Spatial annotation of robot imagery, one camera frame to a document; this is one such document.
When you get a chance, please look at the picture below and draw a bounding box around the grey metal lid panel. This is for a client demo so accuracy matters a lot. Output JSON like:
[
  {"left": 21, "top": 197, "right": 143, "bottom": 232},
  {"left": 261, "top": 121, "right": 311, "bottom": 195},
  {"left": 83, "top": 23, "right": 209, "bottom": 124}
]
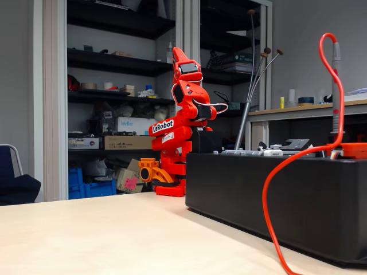
[{"left": 222, "top": 143, "right": 284, "bottom": 156}]

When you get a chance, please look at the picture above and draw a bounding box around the red probe cable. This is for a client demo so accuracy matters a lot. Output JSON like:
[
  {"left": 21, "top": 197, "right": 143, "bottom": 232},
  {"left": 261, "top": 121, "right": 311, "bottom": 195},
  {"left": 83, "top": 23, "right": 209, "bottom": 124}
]
[{"left": 262, "top": 33, "right": 345, "bottom": 275}]

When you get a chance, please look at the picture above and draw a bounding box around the grey test probe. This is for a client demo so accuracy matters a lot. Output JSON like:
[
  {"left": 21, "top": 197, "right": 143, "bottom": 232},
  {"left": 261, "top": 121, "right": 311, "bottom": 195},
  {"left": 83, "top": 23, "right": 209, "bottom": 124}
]
[{"left": 329, "top": 41, "right": 346, "bottom": 152}]

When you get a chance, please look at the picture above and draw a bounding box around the open storage cabinet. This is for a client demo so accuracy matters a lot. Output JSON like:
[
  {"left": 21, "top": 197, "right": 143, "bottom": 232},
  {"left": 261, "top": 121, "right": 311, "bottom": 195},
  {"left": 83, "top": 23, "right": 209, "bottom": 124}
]
[{"left": 42, "top": 0, "right": 273, "bottom": 201}]

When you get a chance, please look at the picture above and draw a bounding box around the small black tripod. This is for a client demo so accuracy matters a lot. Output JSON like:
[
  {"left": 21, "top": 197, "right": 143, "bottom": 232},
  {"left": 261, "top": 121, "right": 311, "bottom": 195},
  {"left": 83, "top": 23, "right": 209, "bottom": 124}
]
[{"left": 206, "top": 50, "right": 224, "bottom": 70}]

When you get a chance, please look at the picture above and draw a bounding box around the white rag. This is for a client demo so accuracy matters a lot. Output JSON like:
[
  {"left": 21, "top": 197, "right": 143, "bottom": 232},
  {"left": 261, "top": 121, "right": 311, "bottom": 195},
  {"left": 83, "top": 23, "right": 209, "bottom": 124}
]
[{"left": 138, "top": 85, "right": 158, "bottom": 99}]

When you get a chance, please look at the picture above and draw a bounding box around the stack of books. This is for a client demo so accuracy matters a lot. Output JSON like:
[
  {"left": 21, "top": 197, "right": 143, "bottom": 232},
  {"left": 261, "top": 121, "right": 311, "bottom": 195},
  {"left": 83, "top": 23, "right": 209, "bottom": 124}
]
[{"left": 222, "top": 52, "right": 255, "bottom": 74}]

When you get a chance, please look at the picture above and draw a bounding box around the black block on box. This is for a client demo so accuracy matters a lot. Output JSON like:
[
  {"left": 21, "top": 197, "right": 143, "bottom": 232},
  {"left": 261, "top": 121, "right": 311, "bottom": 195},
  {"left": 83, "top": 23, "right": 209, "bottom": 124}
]
[{"left": 191, "top": 127, "right": 223, "bottom": 154}]

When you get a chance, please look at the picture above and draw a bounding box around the grey metal stem ornament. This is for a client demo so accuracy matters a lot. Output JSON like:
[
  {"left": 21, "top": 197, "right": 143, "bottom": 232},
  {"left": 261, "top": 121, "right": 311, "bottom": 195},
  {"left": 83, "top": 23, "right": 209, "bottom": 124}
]
[{"left": 233, "top": 9, "right": 284, "bottom": 151}]

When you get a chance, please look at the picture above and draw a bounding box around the white Weller box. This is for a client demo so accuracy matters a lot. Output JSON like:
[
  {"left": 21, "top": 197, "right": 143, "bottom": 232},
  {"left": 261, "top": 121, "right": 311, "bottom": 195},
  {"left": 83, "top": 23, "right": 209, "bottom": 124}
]
[{"left": 115, "top": 116, "right": 157, "bottom": 136}]

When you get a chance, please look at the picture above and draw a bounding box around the long brown carton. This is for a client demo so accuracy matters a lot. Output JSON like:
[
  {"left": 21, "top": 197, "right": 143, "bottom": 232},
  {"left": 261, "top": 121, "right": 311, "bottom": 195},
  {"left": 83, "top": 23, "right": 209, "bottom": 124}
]
[{"left": 103, "top": 135, "right": 155, "bottom": 151}]

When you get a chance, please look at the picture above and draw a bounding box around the wooden side counter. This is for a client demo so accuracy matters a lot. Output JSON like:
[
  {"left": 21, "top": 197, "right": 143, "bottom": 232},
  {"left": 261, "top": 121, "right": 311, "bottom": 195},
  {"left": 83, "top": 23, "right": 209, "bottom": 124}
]
[{"left": 248, "top": 99, "right": 367, "bottom": 152}]

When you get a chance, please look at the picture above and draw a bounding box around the orange table clamp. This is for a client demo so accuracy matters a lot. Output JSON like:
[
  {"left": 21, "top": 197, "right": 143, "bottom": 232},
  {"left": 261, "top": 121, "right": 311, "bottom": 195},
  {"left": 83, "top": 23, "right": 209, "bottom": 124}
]
[{"left": 138, "top": 158, "right": 175, "bottom": 184}]

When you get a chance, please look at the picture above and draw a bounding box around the plain cardboard box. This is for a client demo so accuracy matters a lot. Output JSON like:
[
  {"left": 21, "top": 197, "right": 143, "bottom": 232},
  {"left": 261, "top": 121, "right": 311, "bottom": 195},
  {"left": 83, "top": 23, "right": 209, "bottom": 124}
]
[{"left": 127, "top": 158, "right": 142, "bottom": 174}]

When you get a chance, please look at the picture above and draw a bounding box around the red object on shelf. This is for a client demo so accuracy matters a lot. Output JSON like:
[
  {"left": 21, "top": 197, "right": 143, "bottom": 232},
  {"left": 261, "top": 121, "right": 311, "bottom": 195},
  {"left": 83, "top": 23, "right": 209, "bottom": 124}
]
[{"left": 67, "top": 74, "right": 81, "bottom": 92}]

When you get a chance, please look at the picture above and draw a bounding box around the cardboard box pink label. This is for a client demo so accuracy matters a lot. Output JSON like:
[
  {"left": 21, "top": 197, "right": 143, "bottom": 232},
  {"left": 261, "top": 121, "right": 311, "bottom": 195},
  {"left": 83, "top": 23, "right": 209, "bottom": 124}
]
[{"left": 116, "top": 167, "right": 144, "bottom": 194}]

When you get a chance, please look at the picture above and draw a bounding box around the white printed carton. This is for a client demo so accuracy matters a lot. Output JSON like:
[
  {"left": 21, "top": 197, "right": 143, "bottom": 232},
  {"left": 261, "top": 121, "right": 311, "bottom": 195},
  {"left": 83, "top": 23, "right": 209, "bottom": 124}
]
[{"left": 68, "top": 137, "right": 103, "bottom": 150}]

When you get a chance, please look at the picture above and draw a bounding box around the large blue plastic crate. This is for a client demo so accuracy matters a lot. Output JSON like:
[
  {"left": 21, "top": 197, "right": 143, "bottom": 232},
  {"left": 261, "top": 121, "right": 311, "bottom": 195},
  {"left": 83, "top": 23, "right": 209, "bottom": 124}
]
[{"left": 68, "top": 179, "right": 117, "bottom": 201}]

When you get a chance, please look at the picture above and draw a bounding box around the small blue plastic crate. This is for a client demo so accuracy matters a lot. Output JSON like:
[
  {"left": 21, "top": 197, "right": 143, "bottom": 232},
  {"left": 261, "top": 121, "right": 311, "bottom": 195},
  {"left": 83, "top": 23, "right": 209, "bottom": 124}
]
[{"left": 68, "top": 167, "right": 84, "bottom": 187}]

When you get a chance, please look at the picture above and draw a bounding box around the black task box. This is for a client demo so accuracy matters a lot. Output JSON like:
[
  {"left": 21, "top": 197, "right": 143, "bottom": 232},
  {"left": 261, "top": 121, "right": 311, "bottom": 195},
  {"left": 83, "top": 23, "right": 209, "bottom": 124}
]
[{"left": 185, "top": 151, "right": 367, "bottom": 266}]

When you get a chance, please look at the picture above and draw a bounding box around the paper stack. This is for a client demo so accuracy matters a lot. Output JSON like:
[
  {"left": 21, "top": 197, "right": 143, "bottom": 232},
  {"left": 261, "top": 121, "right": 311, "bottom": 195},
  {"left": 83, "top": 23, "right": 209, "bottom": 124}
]
[{"left": 345, "top": 88, "right": 367, "bottom": 101}]

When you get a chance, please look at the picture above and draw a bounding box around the red display module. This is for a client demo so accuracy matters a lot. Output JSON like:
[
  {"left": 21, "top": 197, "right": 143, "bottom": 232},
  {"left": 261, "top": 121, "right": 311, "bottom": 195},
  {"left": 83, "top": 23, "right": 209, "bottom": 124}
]
[{"left": 339, "top": 142, "right": 367, "bottom": 160}]

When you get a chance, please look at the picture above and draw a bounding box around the blue chair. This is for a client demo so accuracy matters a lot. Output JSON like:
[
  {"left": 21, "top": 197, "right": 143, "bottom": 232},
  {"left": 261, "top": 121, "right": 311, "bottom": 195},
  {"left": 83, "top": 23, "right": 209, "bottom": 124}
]
[{"left": 0, "top": 144, "right": 42, "bottom": 206}]

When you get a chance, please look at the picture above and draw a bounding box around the black cable bracket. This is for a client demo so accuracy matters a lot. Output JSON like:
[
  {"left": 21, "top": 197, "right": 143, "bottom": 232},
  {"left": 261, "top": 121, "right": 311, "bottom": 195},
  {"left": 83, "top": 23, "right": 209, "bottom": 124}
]
[{"left": 282, "top": 139, "right": 313, "bottom": 152}]

